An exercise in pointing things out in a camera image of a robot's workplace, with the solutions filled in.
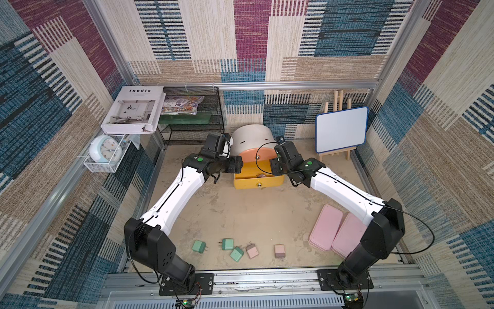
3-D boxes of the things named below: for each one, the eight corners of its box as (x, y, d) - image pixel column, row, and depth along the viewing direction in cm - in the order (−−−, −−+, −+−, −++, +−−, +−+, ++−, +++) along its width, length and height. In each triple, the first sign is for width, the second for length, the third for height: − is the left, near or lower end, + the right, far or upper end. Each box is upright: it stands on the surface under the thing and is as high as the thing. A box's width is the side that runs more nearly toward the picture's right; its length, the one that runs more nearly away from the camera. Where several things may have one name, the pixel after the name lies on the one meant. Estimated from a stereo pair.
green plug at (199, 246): (192, 250, 84) (190, 248, 82) (196, 241, 86) (194, 239, 84) (205, 254, 83) (204, 252, 80) (209, 245, 85) (208, 243, 83)
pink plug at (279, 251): (274, 257, 82) (275, 256, 80) (273, 245, 85) (274, 244, 83) (285, 257, 82) (285, 256, 80) (283, 245, 85) (284, 244, 83)
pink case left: (306, 241, 85) (307, 239, 83) (323, 204, 96) (324, 201, 94) (327, 254, 81) (329, 252, 79) (342, 214, 93) (344, 211, 91)
